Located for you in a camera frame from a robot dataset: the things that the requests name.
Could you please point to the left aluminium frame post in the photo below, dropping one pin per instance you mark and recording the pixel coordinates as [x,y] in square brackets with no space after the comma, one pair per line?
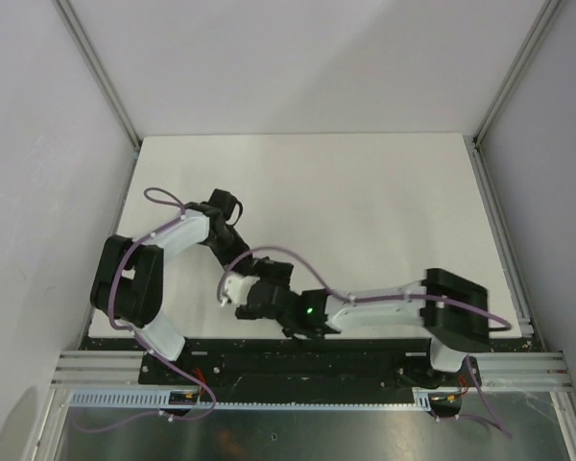
[76,29]

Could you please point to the right aluminium frame post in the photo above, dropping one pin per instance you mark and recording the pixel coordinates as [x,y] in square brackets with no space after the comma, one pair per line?
[535,38]

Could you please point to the black folding umbrella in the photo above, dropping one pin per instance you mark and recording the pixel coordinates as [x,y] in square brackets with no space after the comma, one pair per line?
[273,269]

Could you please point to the aluminium frame post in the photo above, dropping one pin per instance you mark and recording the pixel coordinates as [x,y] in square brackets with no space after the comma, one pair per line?
[76,29]
[535,38]

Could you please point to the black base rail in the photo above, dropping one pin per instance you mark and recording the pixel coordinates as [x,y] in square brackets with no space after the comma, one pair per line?
[220,363]

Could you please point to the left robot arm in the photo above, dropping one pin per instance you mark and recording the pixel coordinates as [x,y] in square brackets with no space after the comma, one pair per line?
[129,282]

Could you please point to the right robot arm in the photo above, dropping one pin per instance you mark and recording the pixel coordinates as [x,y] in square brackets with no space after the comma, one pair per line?
[450,308]

